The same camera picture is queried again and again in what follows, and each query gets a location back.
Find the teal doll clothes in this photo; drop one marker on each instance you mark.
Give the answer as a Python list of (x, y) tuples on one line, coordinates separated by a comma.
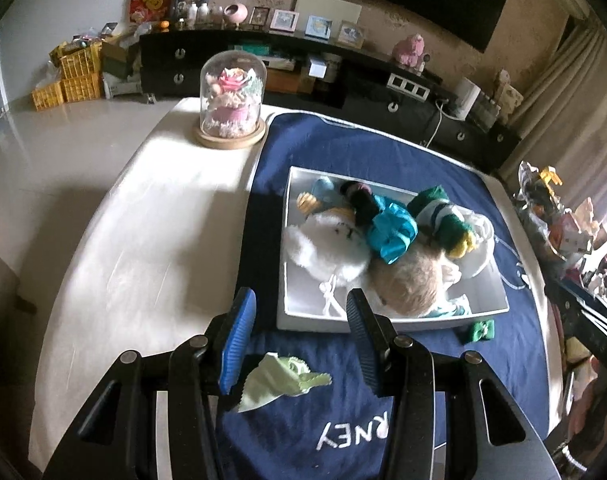
[(388, 230)]

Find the blue photo frame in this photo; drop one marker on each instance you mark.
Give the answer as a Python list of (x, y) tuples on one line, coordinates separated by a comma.
[(318, 27)]

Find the white canvas board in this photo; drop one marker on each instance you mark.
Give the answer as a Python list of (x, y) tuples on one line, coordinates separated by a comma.
[(328, 2)]

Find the wooden photo frame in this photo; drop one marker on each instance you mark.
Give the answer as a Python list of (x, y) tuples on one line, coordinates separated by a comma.
[(352, 33)]

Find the navy blue blanket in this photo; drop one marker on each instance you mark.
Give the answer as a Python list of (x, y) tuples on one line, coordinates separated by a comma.
[(363, 145)]

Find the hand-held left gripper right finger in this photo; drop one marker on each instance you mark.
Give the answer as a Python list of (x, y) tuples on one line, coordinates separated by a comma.
[(366, 345)]

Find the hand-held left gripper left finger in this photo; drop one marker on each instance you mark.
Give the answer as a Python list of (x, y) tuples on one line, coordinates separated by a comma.
[(238, 345)]

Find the white fluffy plush doll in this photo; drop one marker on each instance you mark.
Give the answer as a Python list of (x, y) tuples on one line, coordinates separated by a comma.
[(478, 245)]

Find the small white bottle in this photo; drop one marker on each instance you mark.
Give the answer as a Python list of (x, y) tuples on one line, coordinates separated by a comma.
[(193, 15), (204, 16)]

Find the black television cabinet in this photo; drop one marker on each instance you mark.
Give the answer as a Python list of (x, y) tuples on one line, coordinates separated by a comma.
[(368, 95)]

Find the white triple picture frame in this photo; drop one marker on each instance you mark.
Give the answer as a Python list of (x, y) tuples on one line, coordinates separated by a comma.
[(408, 86)]

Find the small dark photo frame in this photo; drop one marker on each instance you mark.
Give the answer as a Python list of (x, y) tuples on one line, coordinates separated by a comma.
[(259, 16)]

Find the small green bow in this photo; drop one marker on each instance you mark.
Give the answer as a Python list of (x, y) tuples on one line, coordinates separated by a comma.
[(476, 331)]

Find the cream giraffe plush toy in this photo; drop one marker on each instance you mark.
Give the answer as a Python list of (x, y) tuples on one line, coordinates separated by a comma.
[(508, 90)]

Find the pink photo frame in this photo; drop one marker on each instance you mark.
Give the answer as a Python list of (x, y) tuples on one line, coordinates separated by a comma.
[(284, 20)]

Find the white bear plush blue hat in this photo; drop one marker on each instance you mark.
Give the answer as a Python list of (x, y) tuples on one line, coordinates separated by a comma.
[(328, 245)]

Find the beige curtain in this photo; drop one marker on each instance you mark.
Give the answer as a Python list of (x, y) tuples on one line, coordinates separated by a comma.
[(558, 95)]

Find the pink round ornament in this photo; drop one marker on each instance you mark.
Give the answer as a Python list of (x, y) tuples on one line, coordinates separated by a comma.
[(236, 14)]

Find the pile of assorted toys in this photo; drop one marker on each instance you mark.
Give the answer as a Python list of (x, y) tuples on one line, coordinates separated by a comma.
[(568, 230)]

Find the white security camera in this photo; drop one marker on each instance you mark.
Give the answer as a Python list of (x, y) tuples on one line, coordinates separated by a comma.
[(424, 64)]

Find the green yellow striped plush toy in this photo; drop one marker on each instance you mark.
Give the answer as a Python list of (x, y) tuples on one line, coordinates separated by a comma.
[(443, 215)]

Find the red yellow printed bag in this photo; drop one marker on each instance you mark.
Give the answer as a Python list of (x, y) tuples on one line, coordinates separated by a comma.
[(151, 2)]

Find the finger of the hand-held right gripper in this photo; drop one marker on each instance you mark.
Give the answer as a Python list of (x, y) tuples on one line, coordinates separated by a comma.
[(588, 312)]

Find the white cube box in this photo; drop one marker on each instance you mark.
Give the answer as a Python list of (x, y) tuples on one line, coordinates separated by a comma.
[(316, 68)]

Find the light green cloth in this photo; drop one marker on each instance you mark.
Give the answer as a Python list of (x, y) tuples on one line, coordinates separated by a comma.
[(273, 382)]

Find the pink plush toy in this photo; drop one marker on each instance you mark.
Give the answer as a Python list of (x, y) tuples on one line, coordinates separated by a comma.
[(408, 51)]

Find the white cardboard box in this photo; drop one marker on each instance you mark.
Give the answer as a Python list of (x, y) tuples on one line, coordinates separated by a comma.
[(313, 321)]

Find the brown headed plush toy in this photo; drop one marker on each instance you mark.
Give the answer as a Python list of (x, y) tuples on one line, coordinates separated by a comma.
[(408, 280)]

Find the teal flat box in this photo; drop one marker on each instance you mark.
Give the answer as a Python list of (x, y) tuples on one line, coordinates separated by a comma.
[(256, 51)]

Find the glass dome with flowers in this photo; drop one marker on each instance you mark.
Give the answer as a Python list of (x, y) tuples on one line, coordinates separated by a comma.
[(231, 100)]

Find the yellow toy chair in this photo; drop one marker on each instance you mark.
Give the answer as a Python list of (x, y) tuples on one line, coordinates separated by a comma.
[(550, 176)]

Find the yellow plastic crate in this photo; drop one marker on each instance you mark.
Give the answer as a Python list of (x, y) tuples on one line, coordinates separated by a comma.
[(47, 96), (81, 61), (82, 88)]

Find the white upright appliance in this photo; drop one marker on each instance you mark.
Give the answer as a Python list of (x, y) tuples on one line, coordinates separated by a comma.
[(467, 99)]

